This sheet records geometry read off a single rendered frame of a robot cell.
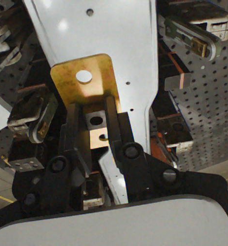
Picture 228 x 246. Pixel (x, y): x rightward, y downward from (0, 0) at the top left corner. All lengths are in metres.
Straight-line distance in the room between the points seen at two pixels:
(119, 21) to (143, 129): 0.31
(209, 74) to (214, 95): 0.14
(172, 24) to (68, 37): 0.19
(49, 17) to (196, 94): 0.76
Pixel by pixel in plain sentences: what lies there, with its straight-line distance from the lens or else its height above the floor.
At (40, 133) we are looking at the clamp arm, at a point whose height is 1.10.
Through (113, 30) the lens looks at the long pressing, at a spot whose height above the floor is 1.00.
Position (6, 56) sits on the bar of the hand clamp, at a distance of 0.33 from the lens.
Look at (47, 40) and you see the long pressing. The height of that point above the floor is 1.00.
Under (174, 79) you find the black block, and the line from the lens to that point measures 0.47.
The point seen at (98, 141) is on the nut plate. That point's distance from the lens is 0.16.
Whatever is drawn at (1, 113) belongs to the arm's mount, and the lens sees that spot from 0.91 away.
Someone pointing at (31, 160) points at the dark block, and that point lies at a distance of 0.44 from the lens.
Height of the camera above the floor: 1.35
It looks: 43 degrees down
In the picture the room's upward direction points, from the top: 171 degrees clockwise
